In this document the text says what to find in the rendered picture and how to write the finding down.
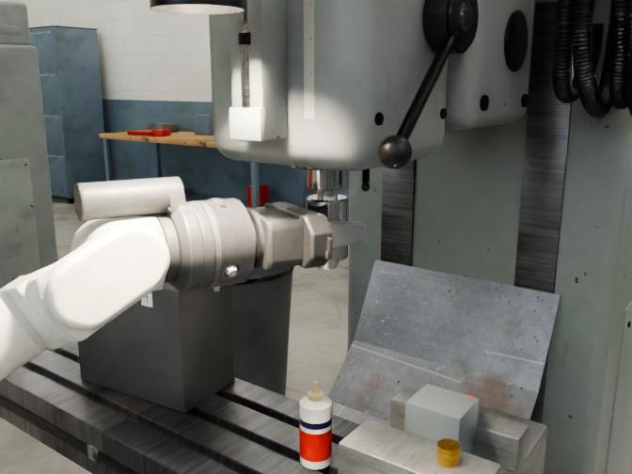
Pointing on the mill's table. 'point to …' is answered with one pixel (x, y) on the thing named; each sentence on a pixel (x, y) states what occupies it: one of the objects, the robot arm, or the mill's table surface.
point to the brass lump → (448, 452)
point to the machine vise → (495, 437)
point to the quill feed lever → (434, 35)
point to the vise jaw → (400, 454)
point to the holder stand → (165, 348)
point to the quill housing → (339, 85)
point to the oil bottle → (315, 429)
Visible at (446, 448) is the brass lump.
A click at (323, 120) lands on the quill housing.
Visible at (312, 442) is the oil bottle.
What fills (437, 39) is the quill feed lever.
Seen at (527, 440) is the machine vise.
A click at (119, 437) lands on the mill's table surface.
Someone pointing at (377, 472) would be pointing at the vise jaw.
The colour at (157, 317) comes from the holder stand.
